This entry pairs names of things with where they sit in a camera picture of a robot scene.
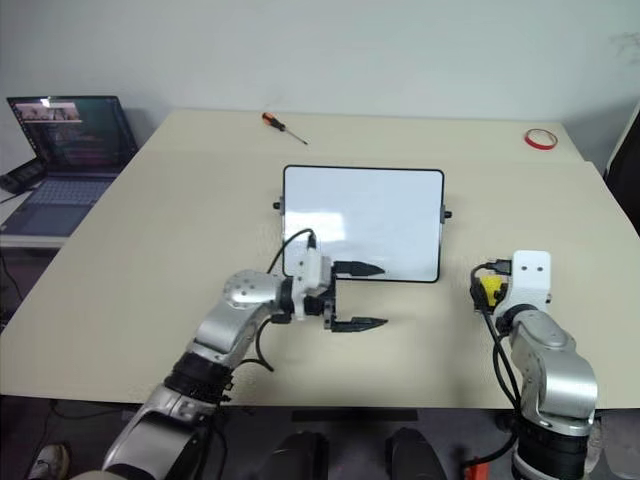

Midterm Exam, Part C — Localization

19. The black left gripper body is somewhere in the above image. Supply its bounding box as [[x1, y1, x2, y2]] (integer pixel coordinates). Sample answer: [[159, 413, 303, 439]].
[[304, 259, 342, 334]]

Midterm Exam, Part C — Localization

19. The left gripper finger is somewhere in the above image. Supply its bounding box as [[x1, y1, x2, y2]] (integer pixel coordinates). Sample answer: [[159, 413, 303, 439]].
[[333, 260, 387, 280], [329, 316, 390, 335]]

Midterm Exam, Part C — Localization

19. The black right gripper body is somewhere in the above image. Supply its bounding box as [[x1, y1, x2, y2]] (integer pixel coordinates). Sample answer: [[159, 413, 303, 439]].
[[484, 281, 512, 317]]

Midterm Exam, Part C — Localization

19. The yellow whiteboard eraser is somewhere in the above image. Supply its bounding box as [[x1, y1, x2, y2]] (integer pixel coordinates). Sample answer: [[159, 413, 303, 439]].
[[479, 276, 507, 309]]

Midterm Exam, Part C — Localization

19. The small black-framed whiteboard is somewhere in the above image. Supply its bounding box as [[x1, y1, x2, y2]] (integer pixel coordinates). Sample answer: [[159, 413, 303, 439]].
[[272, 165, 454, 284]]

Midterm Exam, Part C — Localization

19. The dark rounded shape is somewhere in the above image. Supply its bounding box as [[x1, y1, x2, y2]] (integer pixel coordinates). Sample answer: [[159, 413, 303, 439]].
[[385, 427, 442, 480]]

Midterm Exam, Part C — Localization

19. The red tape roll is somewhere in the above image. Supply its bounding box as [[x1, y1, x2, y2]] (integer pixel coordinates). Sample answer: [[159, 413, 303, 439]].
[[524, 128, 559, 151]]

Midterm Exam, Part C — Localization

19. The small red object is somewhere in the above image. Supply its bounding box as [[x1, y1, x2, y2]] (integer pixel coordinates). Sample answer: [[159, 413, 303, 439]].
[[462, 452, 489, 480]]

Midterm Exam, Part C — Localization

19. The orange black screwdriver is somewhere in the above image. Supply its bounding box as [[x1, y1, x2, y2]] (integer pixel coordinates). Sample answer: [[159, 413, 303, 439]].
[[261, 112, 310, 146]]

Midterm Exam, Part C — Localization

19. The grey white fabric heap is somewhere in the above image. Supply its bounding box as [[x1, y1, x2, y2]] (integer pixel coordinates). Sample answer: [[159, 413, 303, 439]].
[[587, 414, 640, 477]]

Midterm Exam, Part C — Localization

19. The open grey laptop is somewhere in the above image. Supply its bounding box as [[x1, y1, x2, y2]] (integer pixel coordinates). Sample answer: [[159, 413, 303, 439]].
[[0, 95, 139, 236]]

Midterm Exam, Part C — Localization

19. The white shoe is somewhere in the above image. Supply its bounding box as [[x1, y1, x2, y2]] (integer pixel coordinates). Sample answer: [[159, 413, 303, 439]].
[[27, 442, 72, 480]]

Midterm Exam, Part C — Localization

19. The black device beside laptop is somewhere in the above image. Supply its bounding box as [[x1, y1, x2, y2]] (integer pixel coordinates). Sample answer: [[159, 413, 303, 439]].
[[0, 159, 49, 194]]

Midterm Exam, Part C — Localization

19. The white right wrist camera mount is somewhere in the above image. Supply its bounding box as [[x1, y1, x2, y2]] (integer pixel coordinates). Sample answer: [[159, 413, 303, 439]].
[[494, 249, 553, 317]]

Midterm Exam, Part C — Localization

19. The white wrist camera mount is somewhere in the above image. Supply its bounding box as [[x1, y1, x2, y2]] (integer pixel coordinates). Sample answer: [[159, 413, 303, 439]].
[[292, 252, 334, 321], [494, 249, 553, 317]]

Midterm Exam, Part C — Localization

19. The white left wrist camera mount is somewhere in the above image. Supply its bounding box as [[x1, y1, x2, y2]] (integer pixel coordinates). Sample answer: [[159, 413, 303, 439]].
[[292, 252, 334, 321]]

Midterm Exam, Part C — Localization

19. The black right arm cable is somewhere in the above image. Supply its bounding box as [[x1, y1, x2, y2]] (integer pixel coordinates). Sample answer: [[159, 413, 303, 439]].
[[469, 257, 526, 467]]

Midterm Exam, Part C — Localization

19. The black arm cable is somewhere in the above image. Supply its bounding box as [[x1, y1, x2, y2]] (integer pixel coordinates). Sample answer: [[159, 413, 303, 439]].
[[469, 257, 526, 467], [252, 228, 319, 374]]

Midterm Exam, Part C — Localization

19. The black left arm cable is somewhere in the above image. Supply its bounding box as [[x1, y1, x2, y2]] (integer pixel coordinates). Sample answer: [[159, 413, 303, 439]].
[[252, 228, 319, 374]]

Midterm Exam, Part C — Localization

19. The black table frame bar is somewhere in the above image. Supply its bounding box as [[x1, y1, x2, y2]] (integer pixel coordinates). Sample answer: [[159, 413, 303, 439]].
[[291, 408, 419, 423]]

